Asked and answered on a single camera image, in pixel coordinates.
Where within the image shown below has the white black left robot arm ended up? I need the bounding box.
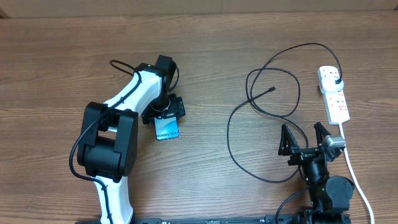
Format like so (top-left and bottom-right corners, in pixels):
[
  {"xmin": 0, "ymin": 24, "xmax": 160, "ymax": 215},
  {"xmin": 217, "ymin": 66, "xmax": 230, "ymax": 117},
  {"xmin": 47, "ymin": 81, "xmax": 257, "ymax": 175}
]
[{"xmin": 68, "ymin": 55, "xmax": 185, "ymax": 223}]

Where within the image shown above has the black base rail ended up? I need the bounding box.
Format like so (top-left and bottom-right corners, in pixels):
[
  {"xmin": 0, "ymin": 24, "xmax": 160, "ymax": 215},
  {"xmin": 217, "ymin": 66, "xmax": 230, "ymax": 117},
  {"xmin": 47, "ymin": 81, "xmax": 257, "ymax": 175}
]
[{"xmin": 74, "ymin": 213, "xmax": 352, "ymax": 224}]

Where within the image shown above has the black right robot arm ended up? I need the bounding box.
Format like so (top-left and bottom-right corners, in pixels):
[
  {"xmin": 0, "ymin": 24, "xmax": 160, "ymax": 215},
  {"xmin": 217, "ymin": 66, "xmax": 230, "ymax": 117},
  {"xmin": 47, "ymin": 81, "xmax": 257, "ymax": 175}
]
[{"xmin": 274, "ymin": 122, "xmax": 354, "ymax": 224}]

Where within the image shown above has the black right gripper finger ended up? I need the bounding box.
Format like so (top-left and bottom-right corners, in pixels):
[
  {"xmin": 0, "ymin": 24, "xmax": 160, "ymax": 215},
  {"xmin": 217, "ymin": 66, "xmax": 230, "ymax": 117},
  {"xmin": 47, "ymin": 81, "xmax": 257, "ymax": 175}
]
[
  {"xmin": 313, "ymin": 122, "xmax": 331, "ymax": 146},
  {"xmin": 278, "ymin": 124, "xmax": 299, "ymax": 156}
]

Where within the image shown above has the white power strip cord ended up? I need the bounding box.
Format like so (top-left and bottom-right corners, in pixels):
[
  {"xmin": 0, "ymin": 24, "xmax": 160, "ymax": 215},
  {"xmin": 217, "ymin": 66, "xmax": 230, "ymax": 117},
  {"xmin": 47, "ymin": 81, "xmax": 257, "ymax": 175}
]
[{"xmin": 338, "ymin": 123, "xmax": 376, "ymax": 224}]

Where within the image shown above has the Samsung Galaxy smartphone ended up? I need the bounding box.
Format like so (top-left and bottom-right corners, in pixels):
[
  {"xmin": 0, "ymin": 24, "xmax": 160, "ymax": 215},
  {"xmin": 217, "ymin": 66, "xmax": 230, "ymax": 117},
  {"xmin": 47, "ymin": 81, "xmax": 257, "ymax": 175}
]
[{"xmin": 154, "ymin": 117, "xmax": 179, "ymax": 141}]

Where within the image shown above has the white charger adapter plug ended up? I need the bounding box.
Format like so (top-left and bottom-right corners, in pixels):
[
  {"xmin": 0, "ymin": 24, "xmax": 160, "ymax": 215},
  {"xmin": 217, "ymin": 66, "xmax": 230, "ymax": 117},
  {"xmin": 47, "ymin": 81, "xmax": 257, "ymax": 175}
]
[{"xmin": 319, "ymin": 77, "xmax": 344, "ymax": 94}]

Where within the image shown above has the white power extension strip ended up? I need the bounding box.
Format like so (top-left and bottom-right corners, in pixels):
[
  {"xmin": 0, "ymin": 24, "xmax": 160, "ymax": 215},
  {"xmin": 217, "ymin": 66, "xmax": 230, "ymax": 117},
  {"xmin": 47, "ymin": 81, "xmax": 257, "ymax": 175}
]
[{"xmin": 317, "ymin": 65, "xmax": 351, "ymax": 126}]

